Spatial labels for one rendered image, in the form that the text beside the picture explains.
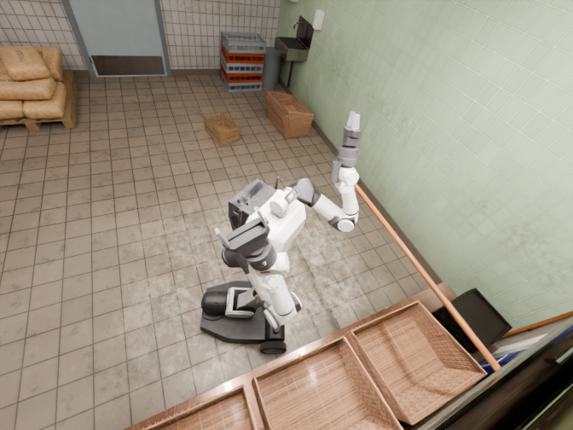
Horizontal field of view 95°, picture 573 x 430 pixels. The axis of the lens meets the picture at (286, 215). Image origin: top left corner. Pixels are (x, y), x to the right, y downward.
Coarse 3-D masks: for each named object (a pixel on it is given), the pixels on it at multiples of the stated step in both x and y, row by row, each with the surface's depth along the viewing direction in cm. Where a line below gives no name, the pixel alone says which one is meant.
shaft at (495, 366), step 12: (360, 192) 160; (372, 204) 154; (396, 240) 141; (408, 252) 136; (420, 264) 132; (432, 288) 126; (444, 300) 122; (456, 312) 119; (468, 336) 114; (480, 348) 111; (492, 360) 108
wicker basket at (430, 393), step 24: (408, 312) 182; (360, 336) 166; (384, 336) 169; (408, 336) 171; (432, 336) 167; (360, 360) 150; (384, 360) 159; (408, 360) 162; (432, 360) 164; (456, 360) 155; (384, 384) 132; (408, 384) 154; (432, 384) 148; (456, 384) 139; (408, 408) 133; (432, 408) 126
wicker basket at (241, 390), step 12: (228, 396) 135; (192, 408) 119; (204, 408) 131; (216, 408) 132; (228, 408) 132; (240, 408) 133; (168, 420) 115; (180, 420) 127; (192, 420) 127; (204, 420) 128; (216, 420) 129; (228, 420) 130; (240, 420) 130; (252, 420) 117
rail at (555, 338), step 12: (552, 336) 95; (564, 336) 95; (540, 348) 90; (528, 360) 87; (504, 372) 84; (516, 372) 84; (492, 384) 80; (480, 396) 77; (456, 408) 75; (468, 408) 75; (444, 420) 72; (456, 420) 73
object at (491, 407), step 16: (544, 336) 97; (528, 352) 90; (560, 352) 93; (528, 368) 87; (544, 368) 89; (560, 368) 90; (480, 384) 83; (512, 384) 83; (528, 384) 85; (544, 384) 86; (560, 384) 87; (464, 400) 78; (496, 400) 80; (512, 400) 81; (528, 400) 82; (544, 400) 83; (464, 416) 75; (480, 416) 76; (496, 416) 77; (512, 416) 78; (528, 416) 80
